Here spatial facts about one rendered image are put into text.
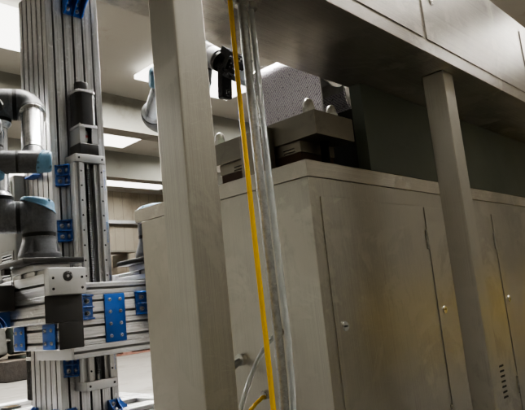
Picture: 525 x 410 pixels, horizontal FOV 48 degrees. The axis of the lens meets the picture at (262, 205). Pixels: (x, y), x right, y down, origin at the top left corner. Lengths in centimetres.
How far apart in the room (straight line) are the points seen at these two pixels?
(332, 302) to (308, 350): 12
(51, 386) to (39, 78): 126
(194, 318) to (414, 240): 98
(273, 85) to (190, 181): 100
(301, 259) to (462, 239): 44
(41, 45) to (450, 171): 181
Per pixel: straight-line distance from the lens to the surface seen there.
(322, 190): 137
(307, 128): 143
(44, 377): 257
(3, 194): 227
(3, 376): 747
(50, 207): 227
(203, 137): 87
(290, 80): 176
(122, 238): 1137
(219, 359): 83
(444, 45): 161
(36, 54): 277
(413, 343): 162
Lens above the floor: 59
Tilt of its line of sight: 9 degrees up
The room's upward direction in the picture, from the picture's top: 6 degrees counter-clockwise
